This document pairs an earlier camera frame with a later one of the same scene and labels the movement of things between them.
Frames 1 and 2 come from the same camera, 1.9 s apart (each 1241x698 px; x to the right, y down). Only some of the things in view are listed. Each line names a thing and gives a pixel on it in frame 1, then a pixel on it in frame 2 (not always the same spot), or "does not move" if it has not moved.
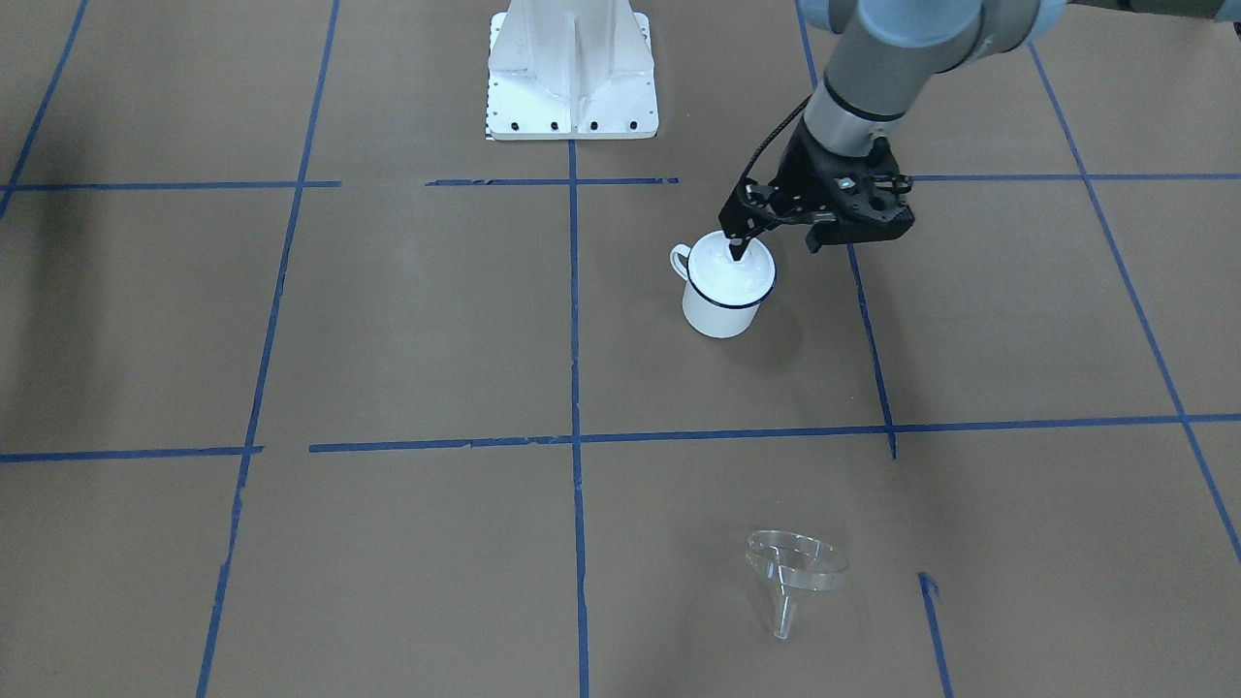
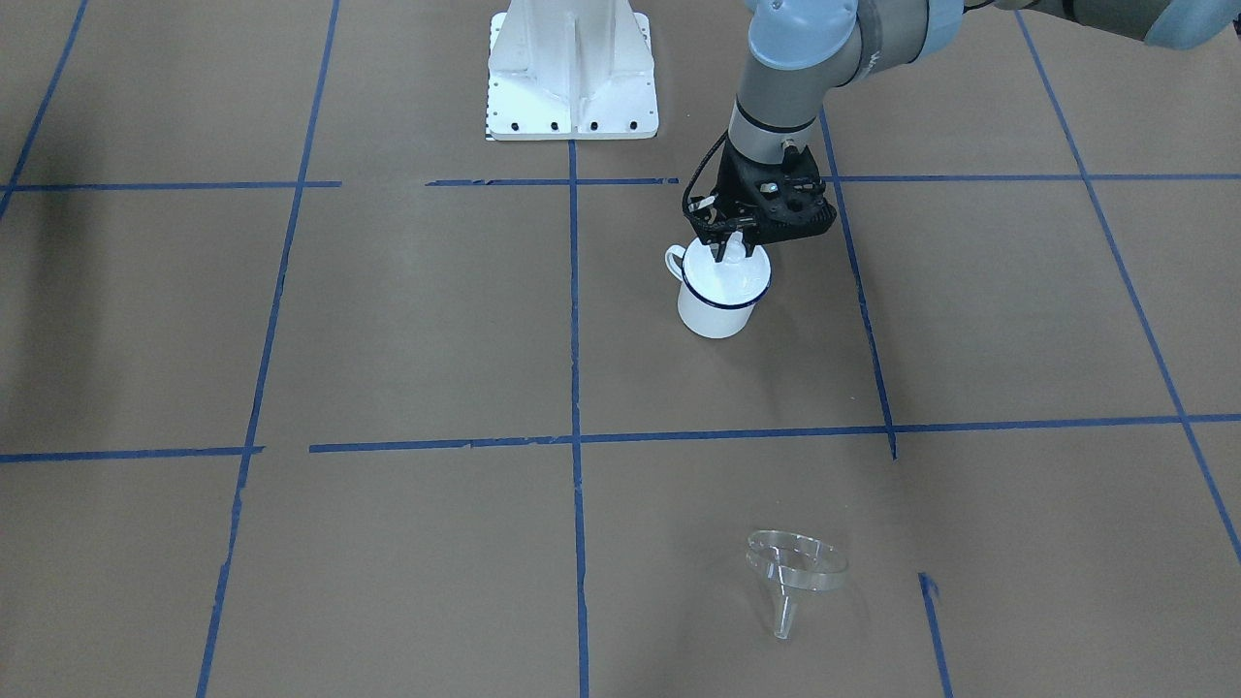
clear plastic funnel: x=794 y=563 does not move
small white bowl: x=715 y=277 does not move
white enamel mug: x=721 y=296 does not move
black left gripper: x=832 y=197 → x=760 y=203
